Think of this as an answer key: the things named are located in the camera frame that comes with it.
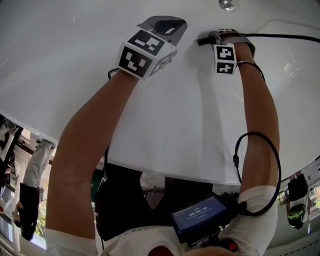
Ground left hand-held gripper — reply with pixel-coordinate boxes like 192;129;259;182
117;15;188;80

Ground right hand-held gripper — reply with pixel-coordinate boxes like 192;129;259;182
208;29;256;75

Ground person's right forearm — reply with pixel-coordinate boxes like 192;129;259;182
234;41;280;141

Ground person's left forearm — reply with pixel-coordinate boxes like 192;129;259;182
49;70;141;179

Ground white rectangular bathtub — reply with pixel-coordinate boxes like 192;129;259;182
0;0;320;186

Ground black chest monitor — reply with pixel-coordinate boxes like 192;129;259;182
171;193;229;245

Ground person's black shorts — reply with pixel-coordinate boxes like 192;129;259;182
94;162;214;241

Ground black shower hose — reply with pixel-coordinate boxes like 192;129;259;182
240;32;320;43

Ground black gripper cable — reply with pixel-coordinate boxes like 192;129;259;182
232;131;283;217

